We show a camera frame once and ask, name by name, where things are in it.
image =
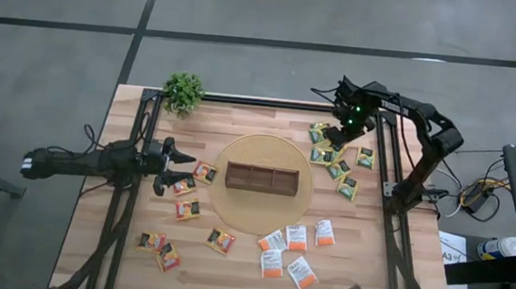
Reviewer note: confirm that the black aluminium table frame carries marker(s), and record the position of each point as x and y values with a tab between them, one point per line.
267	102

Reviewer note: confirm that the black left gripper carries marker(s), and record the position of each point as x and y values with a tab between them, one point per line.
168	166

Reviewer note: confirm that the black power brick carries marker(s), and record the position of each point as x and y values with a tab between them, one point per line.
475	199

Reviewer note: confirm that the potted green plant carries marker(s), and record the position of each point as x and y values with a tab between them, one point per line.
182	92

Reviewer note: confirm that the white orange Tazo tea packet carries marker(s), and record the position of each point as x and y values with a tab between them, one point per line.
296	237
302	273
325	232
271	263
272	242

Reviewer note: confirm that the brown wooden tea organizer box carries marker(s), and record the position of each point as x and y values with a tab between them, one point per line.
261	179

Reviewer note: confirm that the orange black tea packet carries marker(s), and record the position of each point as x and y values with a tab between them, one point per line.
186	189
151	242
220	241
187	210
205	172
168	258

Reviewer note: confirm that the black cart crossbar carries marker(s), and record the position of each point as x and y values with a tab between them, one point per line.
483	271

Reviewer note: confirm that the silver frame bracket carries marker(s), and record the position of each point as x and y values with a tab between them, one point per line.
389	189

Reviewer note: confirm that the round woven straw placemat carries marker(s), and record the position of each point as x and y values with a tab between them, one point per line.
258	211

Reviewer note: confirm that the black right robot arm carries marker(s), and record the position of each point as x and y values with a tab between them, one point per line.
432	115

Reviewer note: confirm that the white wipes canister blue label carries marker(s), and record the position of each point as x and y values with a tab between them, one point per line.
504	248

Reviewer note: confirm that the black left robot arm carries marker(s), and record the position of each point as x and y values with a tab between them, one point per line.
71	163

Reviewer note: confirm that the white printed paper sheet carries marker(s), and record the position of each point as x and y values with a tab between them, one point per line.
450	243

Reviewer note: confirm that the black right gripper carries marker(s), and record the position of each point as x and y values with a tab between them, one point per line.
337	137

